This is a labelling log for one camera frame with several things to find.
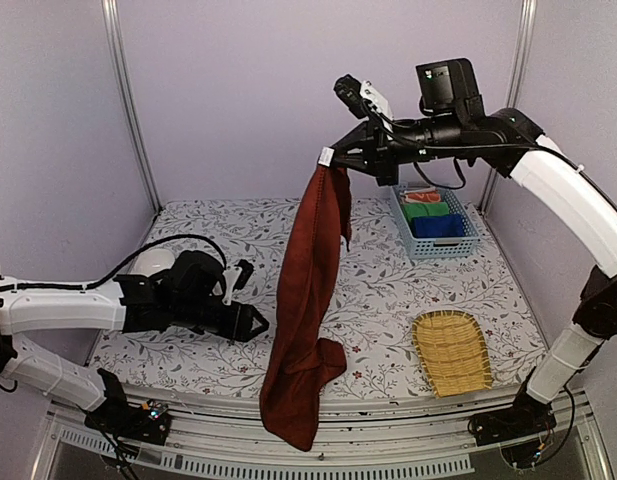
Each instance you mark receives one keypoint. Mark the yellow bamboo tray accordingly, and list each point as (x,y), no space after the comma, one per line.
(452,352)

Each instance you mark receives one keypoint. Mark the brown towel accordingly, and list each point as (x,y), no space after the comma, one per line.
(301,362)

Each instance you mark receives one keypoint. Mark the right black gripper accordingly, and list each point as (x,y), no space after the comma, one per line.
(377,160)

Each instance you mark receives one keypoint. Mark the left aluminium frame post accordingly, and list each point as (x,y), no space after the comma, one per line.
(120,67)

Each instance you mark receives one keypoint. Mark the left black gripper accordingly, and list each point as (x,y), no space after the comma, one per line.
(231,332)

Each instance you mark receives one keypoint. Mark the light blue plastic basket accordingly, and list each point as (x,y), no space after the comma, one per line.
(433,248)

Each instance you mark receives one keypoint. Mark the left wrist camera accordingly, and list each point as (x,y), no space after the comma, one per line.
(235,278)

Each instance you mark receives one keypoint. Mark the green towel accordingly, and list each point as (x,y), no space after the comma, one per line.
(419,210)

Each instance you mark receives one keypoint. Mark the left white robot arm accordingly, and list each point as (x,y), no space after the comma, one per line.
(196,298)

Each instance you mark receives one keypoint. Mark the orange white cloth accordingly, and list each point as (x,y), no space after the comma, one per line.
(421,196)

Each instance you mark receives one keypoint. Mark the white bowl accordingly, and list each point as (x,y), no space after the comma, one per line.
(153,261)

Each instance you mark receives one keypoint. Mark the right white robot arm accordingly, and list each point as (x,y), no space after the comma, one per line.
(517,149)

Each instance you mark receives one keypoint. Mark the blue towel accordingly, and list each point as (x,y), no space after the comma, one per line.
(448,226)

